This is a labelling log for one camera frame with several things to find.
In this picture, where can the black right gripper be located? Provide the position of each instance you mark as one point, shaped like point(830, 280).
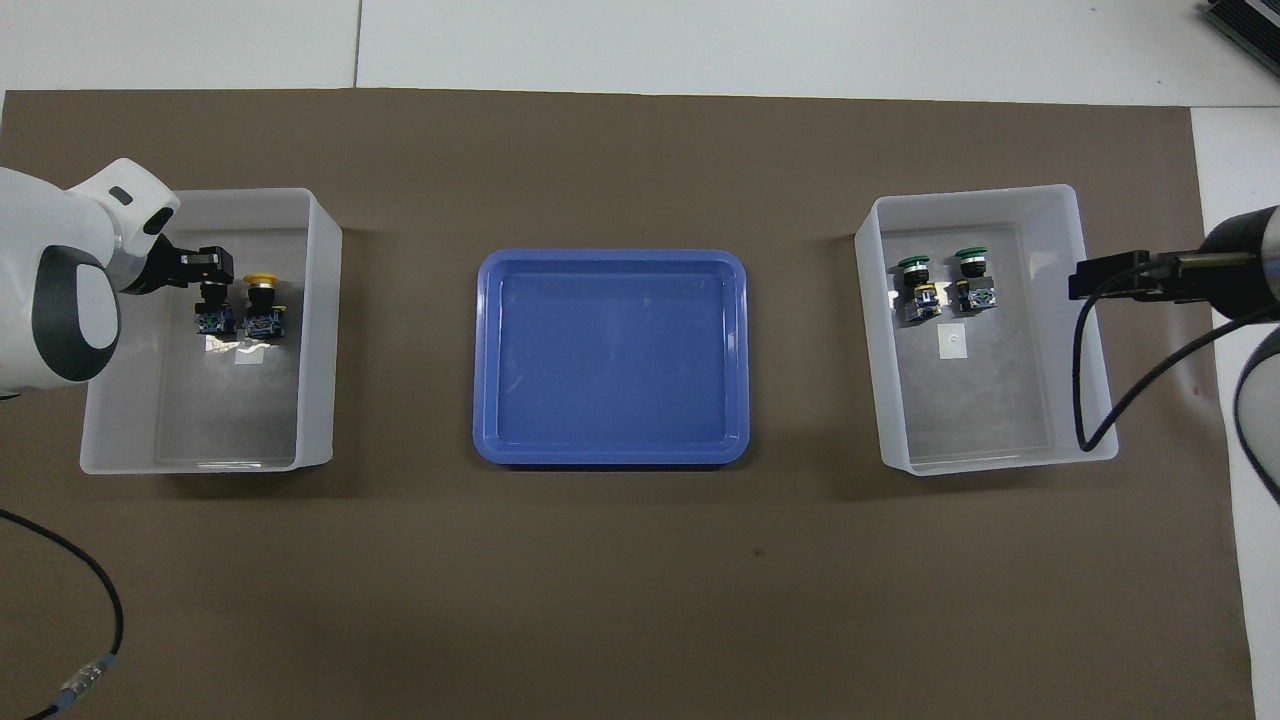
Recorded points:
point(1235, 265)

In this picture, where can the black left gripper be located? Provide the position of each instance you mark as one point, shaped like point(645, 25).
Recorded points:
point(152, 268)

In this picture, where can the yellow push button switch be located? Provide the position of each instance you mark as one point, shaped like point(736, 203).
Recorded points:
point(265, 320)
point(214, 318)

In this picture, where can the green push button switch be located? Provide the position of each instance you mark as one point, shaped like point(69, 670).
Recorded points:
point(975, 290)
point(918, 298)

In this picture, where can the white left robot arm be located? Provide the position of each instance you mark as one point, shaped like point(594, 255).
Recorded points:
point(60, 230)

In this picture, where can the white sticker label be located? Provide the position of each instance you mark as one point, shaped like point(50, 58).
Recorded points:
point(953, 341)
point(248, 355)

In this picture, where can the translucent white plastic box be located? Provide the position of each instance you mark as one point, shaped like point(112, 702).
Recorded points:
point(1000, 420)
point(130, 420)

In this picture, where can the black ribbed metal device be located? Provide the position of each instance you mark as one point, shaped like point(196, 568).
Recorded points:
point(1250, 22)

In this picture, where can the blue plastic tray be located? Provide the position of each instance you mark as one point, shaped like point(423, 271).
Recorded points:
point(610, 360)

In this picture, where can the brown paper table mat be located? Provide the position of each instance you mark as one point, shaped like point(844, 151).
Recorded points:
point(640, 580)

